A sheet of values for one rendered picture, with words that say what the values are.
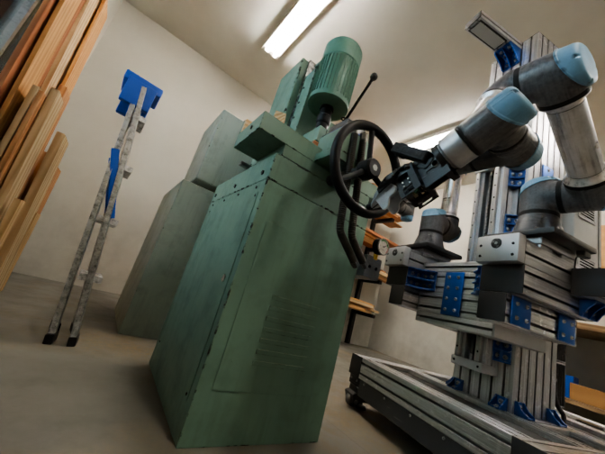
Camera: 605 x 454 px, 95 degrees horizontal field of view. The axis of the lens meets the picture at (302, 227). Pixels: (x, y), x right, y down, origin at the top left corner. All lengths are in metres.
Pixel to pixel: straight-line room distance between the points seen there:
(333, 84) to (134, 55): 2.69
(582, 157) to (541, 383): 0.84
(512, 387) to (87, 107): 3.54
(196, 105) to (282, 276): 2.95
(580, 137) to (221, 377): 1.19
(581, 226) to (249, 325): 1.49
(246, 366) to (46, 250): 2.54
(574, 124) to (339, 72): 0.79
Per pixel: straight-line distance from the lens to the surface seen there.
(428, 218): 1.58
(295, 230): 0.87
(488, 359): 1.37
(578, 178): 1.23
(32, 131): 1.87
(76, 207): 3.16
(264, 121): 0.89
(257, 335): 0.84
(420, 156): 0.69
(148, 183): 3.21
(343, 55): 1.38
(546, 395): 1.56
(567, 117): 1.12
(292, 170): 0.89
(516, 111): 0.64
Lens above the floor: 0.40
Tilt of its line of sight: 15 degrees up
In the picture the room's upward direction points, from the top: 16 degrees clockwise
